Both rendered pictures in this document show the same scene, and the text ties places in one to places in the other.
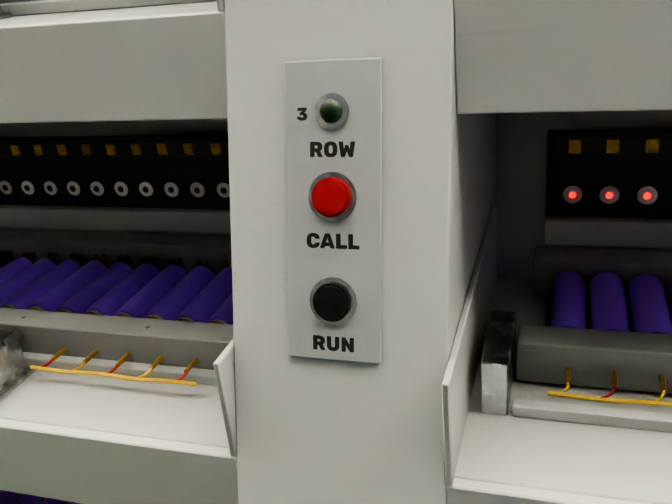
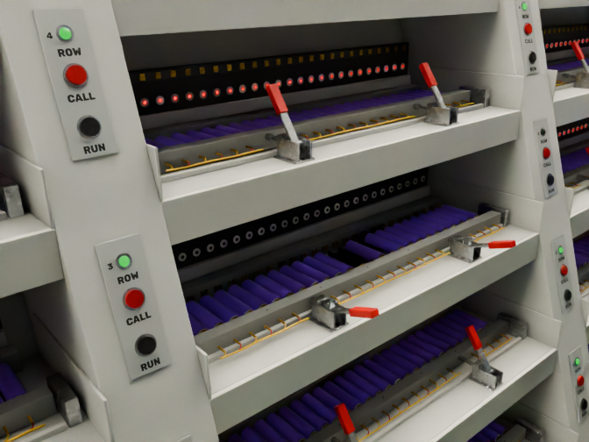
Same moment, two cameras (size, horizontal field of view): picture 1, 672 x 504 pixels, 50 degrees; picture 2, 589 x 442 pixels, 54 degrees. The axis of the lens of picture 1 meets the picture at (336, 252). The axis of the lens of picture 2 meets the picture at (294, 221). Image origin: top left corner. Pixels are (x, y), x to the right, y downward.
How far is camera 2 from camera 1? 0.99 m
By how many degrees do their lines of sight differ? 54
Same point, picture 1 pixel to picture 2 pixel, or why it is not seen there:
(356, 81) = (544, 124)
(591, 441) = not seen: hidden behind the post
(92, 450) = (512, 251)
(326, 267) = (547, 171)
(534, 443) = not seen: hidden behind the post
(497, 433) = not seen: hidden behind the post
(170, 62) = (509, 125)
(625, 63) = (568, 113)
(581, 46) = (564, 110)
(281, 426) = (545, 218)
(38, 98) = (479, 143)
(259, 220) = (534, 163)
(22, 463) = (493, 269)
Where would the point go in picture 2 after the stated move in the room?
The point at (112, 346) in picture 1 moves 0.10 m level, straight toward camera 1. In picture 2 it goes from (473, 230) to (543, 219)
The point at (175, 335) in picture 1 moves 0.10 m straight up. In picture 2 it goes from (487, 217) to (477, 154)
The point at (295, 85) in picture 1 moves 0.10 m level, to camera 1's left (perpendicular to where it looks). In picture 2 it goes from (536, 126) to (521, 133)
